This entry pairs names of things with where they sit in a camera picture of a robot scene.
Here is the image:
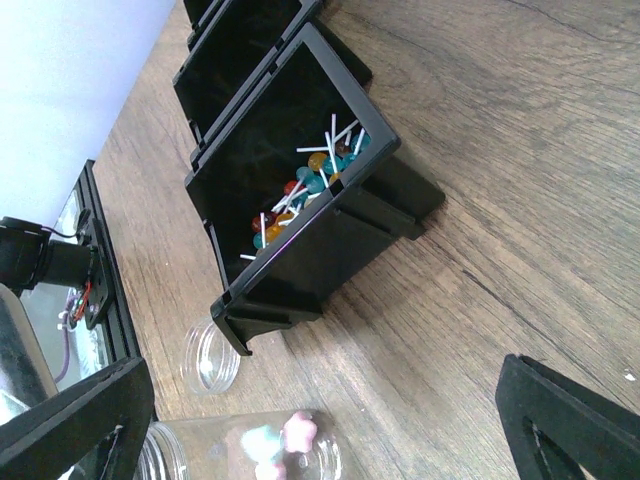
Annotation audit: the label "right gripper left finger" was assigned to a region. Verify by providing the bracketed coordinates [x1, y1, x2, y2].
[1, 357, 154, 479]

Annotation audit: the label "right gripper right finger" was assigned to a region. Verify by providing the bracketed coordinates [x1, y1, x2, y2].
[495, 354, 639, 479]

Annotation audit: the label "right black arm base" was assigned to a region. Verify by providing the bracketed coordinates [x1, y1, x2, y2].
[72, 208, 115, 330]

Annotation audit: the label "star candies in jar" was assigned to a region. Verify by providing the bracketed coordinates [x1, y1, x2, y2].
[240, 411, 318, 479]

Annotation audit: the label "black bin star candies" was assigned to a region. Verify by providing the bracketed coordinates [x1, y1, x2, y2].
[183, 0, 224, 50]

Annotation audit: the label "clear jar lid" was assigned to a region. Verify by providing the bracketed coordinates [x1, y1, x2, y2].
[180, 318, 241, 395]

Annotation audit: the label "clear glass jar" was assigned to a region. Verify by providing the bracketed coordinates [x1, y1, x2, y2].
[134, 409, 354, 480]

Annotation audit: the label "black bin round lollipops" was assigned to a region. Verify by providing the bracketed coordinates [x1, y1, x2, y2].
[185, 24, 445, 356]

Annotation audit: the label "black bin swirl lollipops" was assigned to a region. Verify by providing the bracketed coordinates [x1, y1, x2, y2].
[172, 0, 374, 151]

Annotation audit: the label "black aluminium frame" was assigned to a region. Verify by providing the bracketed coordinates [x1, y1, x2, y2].
[51, 160, 142, 390]

